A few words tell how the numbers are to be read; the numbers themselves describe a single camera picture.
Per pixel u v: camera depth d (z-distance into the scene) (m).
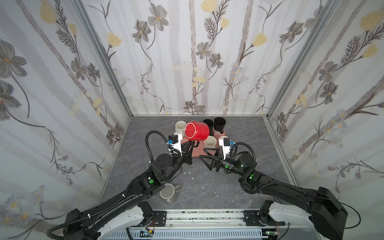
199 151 0.69
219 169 0.63
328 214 0.41
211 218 0.75
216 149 0.70
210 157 0.61
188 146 0.61
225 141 0.61
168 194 0.72
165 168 0.48
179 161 0.59
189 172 0.91
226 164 0.62
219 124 1.01
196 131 0.61
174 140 0.55
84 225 0.40
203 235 0.70
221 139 0.62
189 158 0.58
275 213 0.61
